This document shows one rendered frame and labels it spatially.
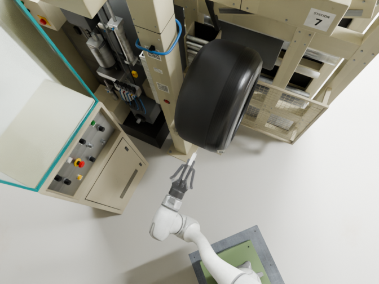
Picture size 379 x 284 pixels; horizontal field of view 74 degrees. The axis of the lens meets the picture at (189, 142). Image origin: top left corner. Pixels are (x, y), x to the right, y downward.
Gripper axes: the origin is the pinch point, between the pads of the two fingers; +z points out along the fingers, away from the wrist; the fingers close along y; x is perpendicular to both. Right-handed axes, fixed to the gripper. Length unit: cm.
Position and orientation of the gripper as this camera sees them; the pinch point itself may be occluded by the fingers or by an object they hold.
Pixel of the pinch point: (192, 159)
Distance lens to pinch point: 125.9
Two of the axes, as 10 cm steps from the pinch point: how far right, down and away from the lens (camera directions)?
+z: 4.2, -8.9, 1.6
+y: -9.0, -3.9, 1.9
